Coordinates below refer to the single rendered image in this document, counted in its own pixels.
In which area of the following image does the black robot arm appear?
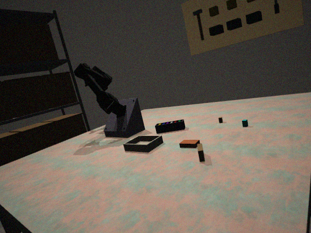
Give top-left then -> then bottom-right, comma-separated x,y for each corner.
74,63 -> 126,118

